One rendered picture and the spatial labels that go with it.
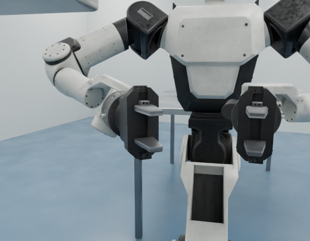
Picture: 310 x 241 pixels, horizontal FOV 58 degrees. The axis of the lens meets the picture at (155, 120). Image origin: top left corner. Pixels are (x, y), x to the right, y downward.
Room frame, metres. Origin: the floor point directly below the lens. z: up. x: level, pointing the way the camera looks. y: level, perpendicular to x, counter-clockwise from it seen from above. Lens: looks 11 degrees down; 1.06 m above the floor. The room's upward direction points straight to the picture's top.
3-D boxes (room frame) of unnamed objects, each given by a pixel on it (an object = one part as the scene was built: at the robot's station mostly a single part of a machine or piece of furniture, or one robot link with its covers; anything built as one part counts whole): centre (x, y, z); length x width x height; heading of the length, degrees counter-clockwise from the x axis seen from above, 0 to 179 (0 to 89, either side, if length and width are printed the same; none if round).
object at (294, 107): (0.62, -0.26, 0.98); 0.13 x 0.07 x 0.09; 93
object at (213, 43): (0.91, -0.18, 1.10); 0.34 x 0.30 x 0.36; 79
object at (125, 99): (0.51, 0.04, 0.97); 0.12 x 0.10 x 0.13; 21
